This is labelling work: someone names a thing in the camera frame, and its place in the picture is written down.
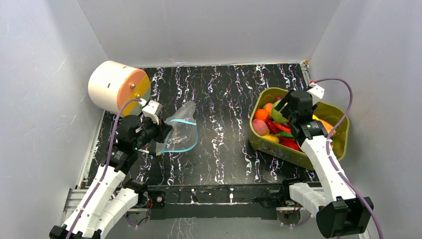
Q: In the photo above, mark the pink toy fruit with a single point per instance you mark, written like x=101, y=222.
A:
x=260, y=127

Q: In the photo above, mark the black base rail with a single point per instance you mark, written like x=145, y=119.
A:
x=264, y=201

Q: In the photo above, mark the white round drawer cabinet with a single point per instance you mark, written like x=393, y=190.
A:
x=112, y=84

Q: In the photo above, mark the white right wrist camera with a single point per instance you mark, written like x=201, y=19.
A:
x=316, y=90

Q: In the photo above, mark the orange toy fruit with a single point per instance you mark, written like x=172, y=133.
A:
x=261, y=114

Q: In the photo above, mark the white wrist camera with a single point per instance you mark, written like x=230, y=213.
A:
x=316, y=90
x=151, y=109

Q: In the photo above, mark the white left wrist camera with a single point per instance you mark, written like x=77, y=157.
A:
x=151, y=109

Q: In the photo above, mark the green toy chili pepper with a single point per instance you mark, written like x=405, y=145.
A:
x=285, y=134

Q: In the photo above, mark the black and white marker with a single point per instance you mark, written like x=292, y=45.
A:
x=152, y=152

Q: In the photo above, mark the orange toy carrot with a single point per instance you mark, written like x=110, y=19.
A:
x=328, y=127

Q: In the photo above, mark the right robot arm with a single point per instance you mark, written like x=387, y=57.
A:
x=338, y=211

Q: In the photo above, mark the clear zip top bag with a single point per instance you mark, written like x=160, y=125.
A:
x=184, y=135

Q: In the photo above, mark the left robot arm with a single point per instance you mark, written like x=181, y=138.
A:
x=98, y=212

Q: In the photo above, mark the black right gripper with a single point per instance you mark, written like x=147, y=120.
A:
x=289, y=107

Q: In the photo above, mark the green toy cabbage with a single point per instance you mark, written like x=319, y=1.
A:
x=277, y=116

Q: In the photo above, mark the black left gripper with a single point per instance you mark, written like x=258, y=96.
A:
x=162, y=129

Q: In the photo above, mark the toy peach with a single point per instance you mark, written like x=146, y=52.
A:
x=268, y=107

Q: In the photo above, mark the olive green plastic bin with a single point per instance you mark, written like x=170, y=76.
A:
x=324, y=111

